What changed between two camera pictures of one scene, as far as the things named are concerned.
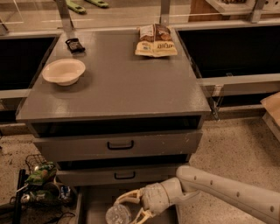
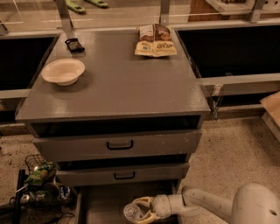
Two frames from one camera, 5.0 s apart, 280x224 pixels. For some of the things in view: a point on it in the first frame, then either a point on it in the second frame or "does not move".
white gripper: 152,197 → 160,205
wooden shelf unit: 233,11 does not move
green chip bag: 45,172 does not move
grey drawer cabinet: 117,108 does not move
